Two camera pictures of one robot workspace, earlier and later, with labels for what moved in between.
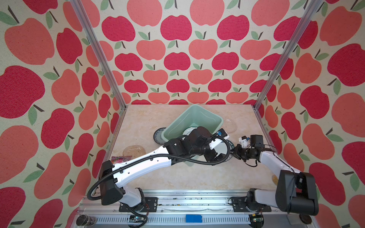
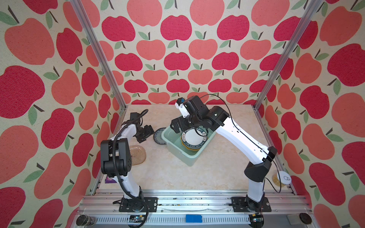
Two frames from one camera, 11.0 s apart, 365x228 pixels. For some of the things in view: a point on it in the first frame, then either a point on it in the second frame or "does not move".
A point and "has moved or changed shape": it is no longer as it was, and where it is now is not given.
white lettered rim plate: (223, 147) has moved or changed shape
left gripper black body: (210, 154) → (144, 132)
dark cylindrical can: (82, 220) does not move
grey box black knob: (294, 219) does not move
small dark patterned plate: (157, 136) does not move
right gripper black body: (242, 154) → (184, 123)
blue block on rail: (194, 218) does not move
